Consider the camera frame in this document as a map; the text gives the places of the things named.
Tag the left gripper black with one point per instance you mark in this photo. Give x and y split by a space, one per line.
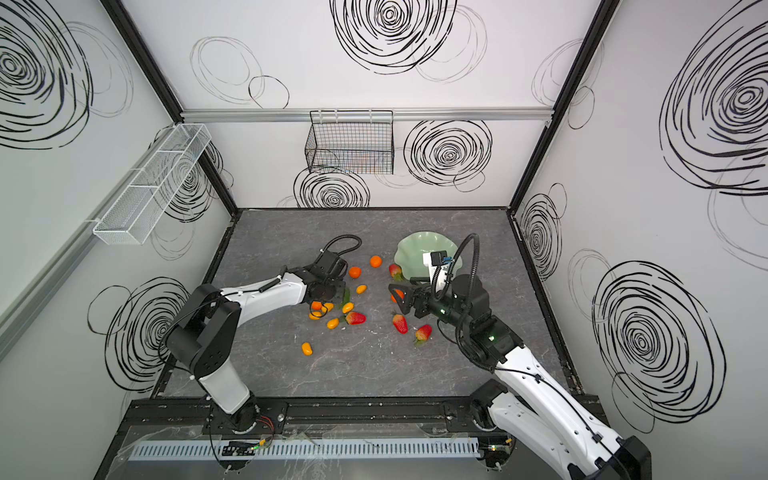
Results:
327 294

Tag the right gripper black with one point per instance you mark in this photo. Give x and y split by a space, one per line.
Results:
417 302

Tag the dark fake grape bunch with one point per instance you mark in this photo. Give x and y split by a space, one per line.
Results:
342 297

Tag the fake strawberry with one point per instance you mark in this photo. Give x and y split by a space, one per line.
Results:
395 272
355 318
400 324
422 334

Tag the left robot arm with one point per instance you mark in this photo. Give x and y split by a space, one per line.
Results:
202 334

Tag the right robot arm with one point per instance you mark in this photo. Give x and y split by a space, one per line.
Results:
524 400

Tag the fake orange by bowl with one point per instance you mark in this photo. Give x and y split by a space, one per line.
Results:
396 295

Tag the fake strawberry beside bowl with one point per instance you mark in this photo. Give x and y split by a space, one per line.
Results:
395 272

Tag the light green wavy fruit bowl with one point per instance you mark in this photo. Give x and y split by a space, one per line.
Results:
410 251

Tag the fake orange upper right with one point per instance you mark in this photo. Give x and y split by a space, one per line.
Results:
375 261

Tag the fake kumquat lower middle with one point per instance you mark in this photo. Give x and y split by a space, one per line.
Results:
332 323

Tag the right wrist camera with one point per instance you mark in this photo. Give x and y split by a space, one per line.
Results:
437 264

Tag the black wire wall basket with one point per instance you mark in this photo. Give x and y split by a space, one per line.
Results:
351 140

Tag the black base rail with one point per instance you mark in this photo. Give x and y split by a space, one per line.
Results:
276 415

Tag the white slotted cable duct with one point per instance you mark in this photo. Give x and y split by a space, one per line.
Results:
301 449

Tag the white mesh wall shelf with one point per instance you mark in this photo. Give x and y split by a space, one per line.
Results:
167 183

